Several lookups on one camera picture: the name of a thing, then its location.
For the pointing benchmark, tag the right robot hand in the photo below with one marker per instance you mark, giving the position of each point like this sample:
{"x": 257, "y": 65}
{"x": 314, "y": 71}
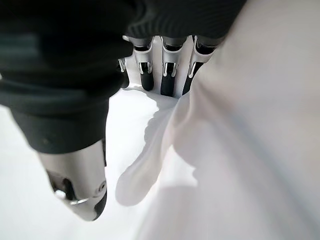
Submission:
{"x": 62, "y": 75}

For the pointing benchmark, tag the white bed sheet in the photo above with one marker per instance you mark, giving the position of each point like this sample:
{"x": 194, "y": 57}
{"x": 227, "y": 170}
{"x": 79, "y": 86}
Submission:
{"x": 50, "y": 217}

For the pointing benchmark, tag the white duvet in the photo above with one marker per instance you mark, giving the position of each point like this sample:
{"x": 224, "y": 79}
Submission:
{"x": 237, "y": 150}

